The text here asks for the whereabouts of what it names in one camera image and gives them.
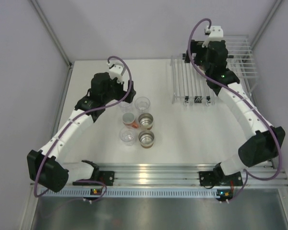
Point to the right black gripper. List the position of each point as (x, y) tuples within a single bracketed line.
[(196, 48)]

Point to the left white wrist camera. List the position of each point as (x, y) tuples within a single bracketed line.
[(116, 71)]

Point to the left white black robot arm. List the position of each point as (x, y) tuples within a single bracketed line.
[(46, 166)]

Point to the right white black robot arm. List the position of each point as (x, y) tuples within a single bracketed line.
[(263, 140)]

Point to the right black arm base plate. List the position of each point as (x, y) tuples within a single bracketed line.
[(207, 179)]

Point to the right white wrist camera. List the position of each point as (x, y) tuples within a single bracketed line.
[(214, 33)]

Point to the orange white ceramic mug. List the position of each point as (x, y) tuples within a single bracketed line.
[(130, 120)]

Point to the steel cup brown band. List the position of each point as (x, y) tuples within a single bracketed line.
[(145, 121), (146, 138)]

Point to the grey slotted cable duct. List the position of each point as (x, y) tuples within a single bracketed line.
[(139, 193)]

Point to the aluminium mounting rail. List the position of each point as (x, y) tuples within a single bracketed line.
[(184, 175)]

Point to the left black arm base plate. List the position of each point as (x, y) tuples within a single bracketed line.
[(106, 177)]

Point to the clear plastic cup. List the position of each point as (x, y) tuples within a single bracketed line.
[(128, 135), (142, 104), (126, 107)]

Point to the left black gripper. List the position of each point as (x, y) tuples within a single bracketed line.
[(120, 86)]

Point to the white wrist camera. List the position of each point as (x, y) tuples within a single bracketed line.
[(116, 71), (214, 33)]

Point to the white wire dish rack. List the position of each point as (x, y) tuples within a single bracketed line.
[(191, 88)]

